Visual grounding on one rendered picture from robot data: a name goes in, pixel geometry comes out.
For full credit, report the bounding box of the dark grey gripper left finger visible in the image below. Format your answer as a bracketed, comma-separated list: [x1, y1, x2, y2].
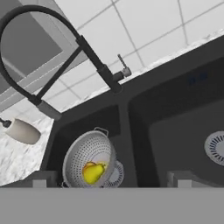
[2, 170, 59, 188]

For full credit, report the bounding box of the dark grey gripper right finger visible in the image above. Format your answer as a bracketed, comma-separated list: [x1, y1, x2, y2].
[165, 170, 224, 188]

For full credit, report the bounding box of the white sink drain strainer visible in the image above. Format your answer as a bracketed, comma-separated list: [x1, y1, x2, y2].
[203, 130, 224, 167]
[103, 159, 125, 188]

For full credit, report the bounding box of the orange peach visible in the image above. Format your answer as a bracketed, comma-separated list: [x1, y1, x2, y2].
[84, 161, 98, 169]

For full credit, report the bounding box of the yellow pear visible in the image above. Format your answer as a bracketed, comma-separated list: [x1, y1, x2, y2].
[81, 162, 107, 185]

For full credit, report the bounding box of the white perforated colander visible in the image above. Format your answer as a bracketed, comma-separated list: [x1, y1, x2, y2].
[61, 126, 118, 188]

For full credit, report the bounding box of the dark grey double sink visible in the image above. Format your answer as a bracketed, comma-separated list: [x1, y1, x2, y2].
[38, 34, 224, 188]

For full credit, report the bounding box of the black pull-down sink faucet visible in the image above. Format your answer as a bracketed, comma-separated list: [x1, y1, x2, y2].
[0, 3, 124, 122]

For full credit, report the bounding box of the beige soap dispenser bottle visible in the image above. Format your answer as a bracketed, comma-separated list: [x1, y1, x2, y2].
[0, 116, 42, 145]

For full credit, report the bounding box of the grey framed window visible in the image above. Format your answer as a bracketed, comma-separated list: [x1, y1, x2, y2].
[0, 0, 89, 113]

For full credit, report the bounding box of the grey faucet lever handle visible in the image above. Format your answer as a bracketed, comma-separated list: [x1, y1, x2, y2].
[116, 53, 133, 79]

